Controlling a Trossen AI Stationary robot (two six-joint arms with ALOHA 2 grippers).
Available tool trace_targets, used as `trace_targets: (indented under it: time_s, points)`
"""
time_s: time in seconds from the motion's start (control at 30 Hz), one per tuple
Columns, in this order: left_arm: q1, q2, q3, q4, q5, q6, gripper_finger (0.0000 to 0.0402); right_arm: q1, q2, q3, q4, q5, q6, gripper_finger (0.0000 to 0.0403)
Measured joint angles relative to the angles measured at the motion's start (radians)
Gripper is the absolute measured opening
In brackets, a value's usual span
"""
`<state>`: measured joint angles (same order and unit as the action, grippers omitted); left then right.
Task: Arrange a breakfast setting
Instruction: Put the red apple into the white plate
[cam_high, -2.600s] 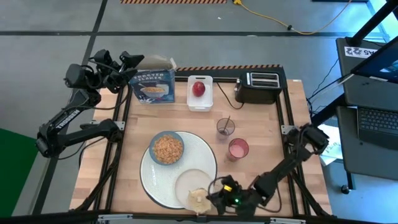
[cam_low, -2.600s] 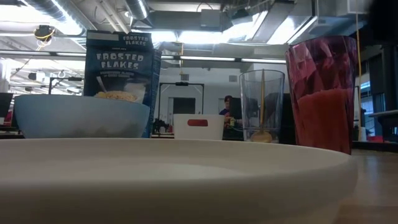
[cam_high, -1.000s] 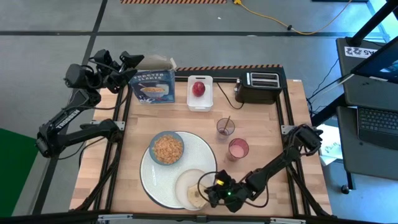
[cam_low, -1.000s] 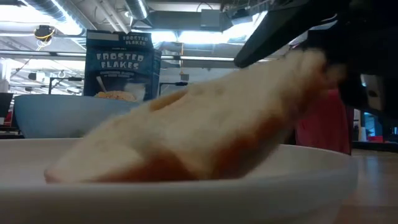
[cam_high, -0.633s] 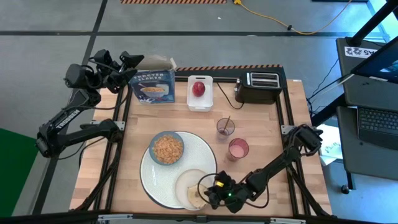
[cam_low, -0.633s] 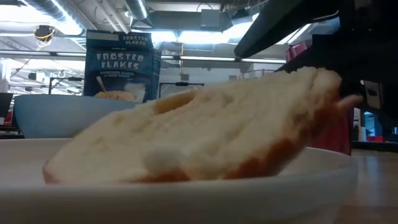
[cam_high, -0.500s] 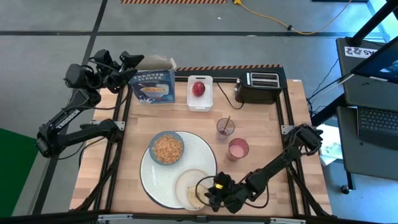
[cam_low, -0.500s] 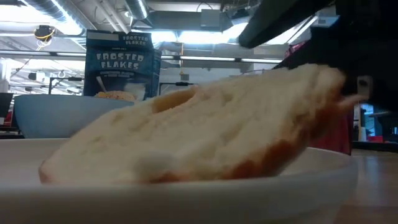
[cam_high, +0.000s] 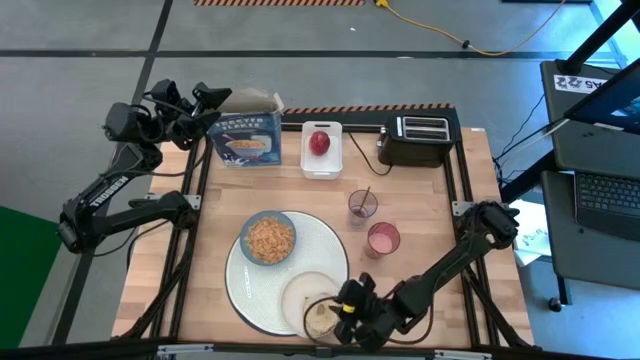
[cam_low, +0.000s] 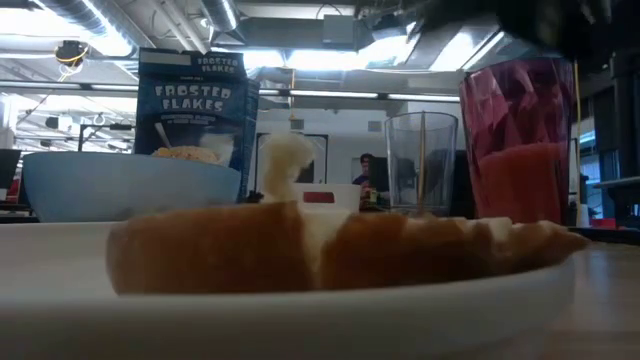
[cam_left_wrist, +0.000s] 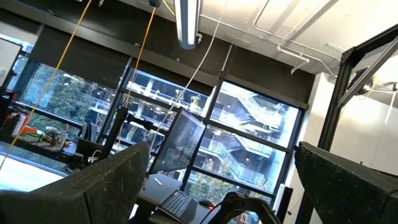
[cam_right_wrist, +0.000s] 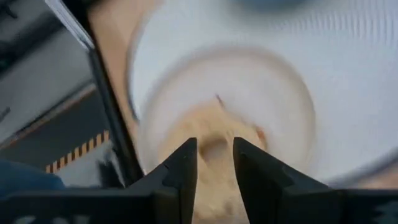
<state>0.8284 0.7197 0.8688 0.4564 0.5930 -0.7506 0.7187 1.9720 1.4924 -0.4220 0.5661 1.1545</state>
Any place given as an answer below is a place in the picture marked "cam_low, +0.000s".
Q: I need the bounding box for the pink tumbler with juice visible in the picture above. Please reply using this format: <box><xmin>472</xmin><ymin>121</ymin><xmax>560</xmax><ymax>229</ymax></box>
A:
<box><xmin>458</xmin><ymin>56</ymin><xmax>576</xmax><ymax>225</ymax></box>

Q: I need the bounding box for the dark background cabinet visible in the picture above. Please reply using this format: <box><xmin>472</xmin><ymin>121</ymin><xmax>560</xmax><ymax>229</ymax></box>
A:
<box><xmin>592</xmin><ymin>49</ymin><xmax>640</xmax><ymax>232</ymax></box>

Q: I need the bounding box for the silver ceiling duct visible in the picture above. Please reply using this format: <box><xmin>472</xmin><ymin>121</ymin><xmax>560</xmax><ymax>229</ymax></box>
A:
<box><xmin>37</xmin><ymin>0</ymin><xmax>139</xmax><ymax>57</ymax></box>
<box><xmin>199</xmin><ymin>0</ymin><xmax>241</xmax><ymax>33</ymax></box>

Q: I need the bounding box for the person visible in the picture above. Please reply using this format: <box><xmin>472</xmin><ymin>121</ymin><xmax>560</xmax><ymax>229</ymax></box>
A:
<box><xmin>351</xmin><ymin>153</ymin><xmax>382</xmax><ymax>202</ymax></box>

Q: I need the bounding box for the clear drinking glass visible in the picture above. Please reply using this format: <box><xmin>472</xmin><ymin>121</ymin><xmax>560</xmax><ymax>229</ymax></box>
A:
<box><xmin>384</xmin><ymin>111</ymin><xmax>459</xmax><ymax>217</ymax></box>

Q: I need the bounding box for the cream white plate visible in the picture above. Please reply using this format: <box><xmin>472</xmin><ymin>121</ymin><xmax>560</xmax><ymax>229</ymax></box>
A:
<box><xmin>0</xmin><ymin>222</ymin><xmax>577</xmax><ymax>360</ymax></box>

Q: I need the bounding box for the ceiling cord reel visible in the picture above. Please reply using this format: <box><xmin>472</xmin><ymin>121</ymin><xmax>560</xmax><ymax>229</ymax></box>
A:
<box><xmin>53</xmin><ymin>39</ymin><xmax>90</xmax><ymax>69</ymax></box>

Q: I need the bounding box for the black background stand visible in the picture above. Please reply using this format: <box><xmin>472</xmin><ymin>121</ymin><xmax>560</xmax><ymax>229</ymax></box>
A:
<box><xmin>77</xmin><ymin>122</ymin><xmax>136</xmax><ymax>153</ymax></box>

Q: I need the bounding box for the blue frosted flakes cereal box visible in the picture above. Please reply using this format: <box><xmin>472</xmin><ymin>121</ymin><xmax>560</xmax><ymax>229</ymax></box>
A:
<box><xmin>134</xmin><ymin>47</ymin><xmax>261</xmax><ymax>202</ymax></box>

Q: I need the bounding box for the blue bowl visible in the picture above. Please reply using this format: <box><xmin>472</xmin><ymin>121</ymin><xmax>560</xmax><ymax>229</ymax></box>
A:
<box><xmin>22</xmin><ymin>151</ymin><xmax>243</xmax><ymax>224</ymax></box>

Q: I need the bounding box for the white plastic container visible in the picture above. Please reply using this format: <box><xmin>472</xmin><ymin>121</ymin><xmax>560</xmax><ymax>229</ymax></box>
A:
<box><xmin>292</xmin><ymin>182</ymin><xmax>363</xmax><ymax>214</ymax></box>

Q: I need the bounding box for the bread slice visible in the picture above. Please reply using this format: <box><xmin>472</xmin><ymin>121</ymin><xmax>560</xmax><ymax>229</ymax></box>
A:
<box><xmin>105</xmin><ymin>132</ymin><xmax>592</xmax><ymax>296</ymax></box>

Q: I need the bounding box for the black monitor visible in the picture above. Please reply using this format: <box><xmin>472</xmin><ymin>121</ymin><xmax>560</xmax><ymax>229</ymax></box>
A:
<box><xmin>0</xmin><ymin>148</ymin><xmax>23</xmax><ymax>190</ymax></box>

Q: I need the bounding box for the thin stirrer stick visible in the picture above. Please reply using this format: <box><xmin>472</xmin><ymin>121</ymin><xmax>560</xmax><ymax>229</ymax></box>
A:
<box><xmin>418</xmin><ymin>112</ymin><xmax>428</xmax><ymax>211</ymax></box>

